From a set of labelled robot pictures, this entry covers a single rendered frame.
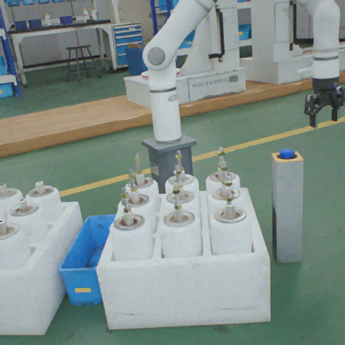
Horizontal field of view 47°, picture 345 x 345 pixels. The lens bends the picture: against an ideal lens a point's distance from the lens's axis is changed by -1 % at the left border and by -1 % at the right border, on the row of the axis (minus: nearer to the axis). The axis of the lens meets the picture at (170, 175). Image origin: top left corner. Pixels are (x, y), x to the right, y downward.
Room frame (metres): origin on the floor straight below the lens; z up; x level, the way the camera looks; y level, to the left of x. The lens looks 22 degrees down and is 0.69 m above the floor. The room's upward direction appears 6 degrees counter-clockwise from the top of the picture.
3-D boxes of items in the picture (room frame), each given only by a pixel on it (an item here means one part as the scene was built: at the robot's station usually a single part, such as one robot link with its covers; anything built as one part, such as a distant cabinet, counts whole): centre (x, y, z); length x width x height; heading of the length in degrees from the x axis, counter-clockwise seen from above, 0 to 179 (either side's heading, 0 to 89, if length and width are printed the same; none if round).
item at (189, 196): (0.95, -0.02, 0.25); 0.08 x 0.08 x 0.01
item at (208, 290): (0.95, -0.02, 0.09); 0.39 x 0.39 x 0.18; 85
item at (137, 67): (5.60, 0.15, 0.19); 0.50 x 0.41 x 0.37; 28
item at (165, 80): (1.32, -0.01, 0.54); 0.09 x 0.09 x 0.17; 81
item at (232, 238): (0.82, -0.13, 0.16); 0.10 x 0.10 x 0.18
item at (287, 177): (1.00, -0.31, 0.16); 0.07 x 0.07 x 0.31; 85
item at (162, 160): (1.32, -0.01, 0.15); 0.15 x 0.15 x 0.30; 23
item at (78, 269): (1.02, 0.25, 0.06); 0.30 x 0.11 x 0.12; 173
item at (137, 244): (0.84, 0.11, 0.16); 0.10 x 0.10 x 0.18
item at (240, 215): (0.82, -0.13, 0.25); 0.08 x 0.08 x 0.01
